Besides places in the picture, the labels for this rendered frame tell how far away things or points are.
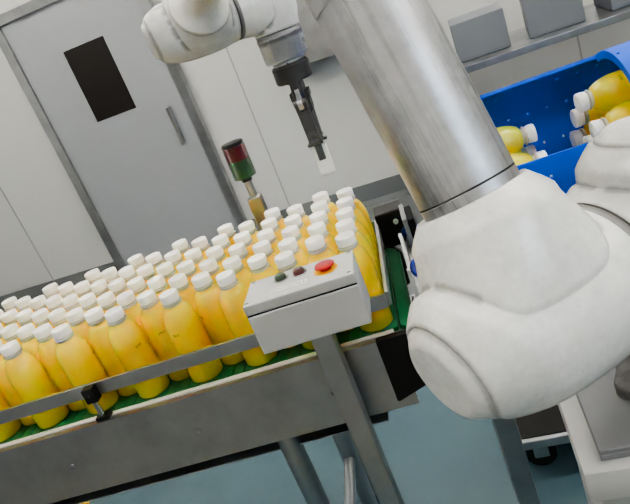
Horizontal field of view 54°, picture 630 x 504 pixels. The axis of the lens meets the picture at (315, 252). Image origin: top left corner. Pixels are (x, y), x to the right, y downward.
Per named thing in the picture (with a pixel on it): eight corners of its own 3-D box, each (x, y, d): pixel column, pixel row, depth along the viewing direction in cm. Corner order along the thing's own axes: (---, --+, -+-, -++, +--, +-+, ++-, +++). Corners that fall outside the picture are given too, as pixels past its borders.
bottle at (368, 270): (382, 309, 130) (353, 231, 124) (400, 320, 124) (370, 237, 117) (354, 326, 128) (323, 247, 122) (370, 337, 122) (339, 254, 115)
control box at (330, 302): (372, 323, 106) (353, 271, 102) (264, 355, 109) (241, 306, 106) (370, 296, 115) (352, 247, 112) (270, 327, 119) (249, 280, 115)
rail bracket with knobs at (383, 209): (414, 247, 153) (402, 210, 149) (386, 256, 154) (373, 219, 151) (410, 233, 162) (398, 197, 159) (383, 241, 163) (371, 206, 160)
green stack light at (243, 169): (254, 175, 166) (247, 158, 164) (232, 183, 167) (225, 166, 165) (257, 169, 172) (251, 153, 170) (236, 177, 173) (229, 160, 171)
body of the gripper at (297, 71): (305, 56, 116) (321, 104, 120) (308, 52, 124) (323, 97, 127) (267, 70, 118) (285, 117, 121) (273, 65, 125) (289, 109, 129)
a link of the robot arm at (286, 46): (302, 22, 122) (312, 52, 124) (259, 38, 124) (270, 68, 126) (298, 24, 114) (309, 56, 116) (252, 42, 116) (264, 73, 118)
